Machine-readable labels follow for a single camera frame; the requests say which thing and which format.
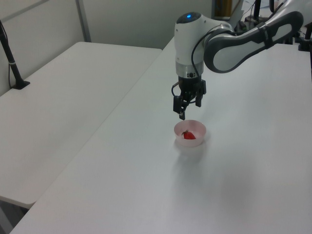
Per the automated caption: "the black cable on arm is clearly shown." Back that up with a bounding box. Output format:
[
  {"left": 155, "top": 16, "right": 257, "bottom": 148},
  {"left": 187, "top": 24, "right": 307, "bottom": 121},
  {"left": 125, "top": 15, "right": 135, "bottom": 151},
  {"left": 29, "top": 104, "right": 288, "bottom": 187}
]
[{"left": 191, "top": 24, "right": 229, "bottom": 74}]

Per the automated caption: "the brown cardboard box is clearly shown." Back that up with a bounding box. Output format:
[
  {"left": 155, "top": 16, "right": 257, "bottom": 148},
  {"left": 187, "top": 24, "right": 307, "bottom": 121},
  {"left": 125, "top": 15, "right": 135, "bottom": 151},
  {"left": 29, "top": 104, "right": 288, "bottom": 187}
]
[{"left": 211, "top": 0, "right": 244, "bottom": 20}]

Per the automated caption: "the red toy strawberry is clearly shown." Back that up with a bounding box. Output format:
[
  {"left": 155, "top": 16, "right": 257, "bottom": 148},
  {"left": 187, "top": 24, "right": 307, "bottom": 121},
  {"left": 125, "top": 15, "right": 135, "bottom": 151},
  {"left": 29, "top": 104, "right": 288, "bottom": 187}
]
[{"left": 181, "top": 130, "right": 196, "bottom": 140}]

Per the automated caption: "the white side table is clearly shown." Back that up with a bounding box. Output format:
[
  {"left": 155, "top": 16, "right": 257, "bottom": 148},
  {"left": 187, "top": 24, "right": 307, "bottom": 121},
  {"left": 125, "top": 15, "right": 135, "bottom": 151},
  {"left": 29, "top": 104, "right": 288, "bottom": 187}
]
[{"left": 0, "top": 41, "right": 163, "bottom": 205}]

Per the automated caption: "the black clamp stand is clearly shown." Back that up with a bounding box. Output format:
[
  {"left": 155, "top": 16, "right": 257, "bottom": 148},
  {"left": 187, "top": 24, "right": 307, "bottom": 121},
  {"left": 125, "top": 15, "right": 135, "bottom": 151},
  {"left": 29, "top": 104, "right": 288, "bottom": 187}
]
[{"left": 298, "top": 23, "right": 312, "bottom": 51}]

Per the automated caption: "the black camera pole with base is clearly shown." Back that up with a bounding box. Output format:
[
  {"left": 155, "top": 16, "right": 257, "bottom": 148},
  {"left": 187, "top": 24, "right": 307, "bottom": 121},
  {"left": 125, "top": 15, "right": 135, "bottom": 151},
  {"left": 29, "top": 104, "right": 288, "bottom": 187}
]
[{"left": 0, "top": 19, "right": 31, "bottom": 90}]

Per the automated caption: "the thin black background pole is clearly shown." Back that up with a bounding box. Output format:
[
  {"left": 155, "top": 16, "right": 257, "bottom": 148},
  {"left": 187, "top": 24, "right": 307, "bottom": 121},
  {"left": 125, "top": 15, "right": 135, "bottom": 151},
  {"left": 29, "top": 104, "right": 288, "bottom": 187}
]
[{"left": 253, "top": 0, "right": 262, "bottom": 20}]

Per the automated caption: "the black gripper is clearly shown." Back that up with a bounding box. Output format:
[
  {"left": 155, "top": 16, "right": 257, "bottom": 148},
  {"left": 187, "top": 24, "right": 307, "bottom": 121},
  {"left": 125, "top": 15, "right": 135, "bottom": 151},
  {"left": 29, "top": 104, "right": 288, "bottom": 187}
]
[{"left": 173, "top": 76, "right": 207, "bottom": 120}]

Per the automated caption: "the pink plastic bowl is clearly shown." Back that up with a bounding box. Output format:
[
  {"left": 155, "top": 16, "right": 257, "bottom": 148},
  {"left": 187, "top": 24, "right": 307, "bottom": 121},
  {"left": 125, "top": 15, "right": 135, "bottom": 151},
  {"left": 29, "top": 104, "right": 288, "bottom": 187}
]
[{"left": 174, "top": 119, "right": 207, "bottom": 148}]

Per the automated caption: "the grey metal partition post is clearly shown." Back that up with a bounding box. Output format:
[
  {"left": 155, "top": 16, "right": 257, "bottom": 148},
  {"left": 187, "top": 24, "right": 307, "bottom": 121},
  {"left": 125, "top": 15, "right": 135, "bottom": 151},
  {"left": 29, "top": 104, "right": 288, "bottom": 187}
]
[{"left": 75, "top": 0, "right": 92, "bottom": 42}]

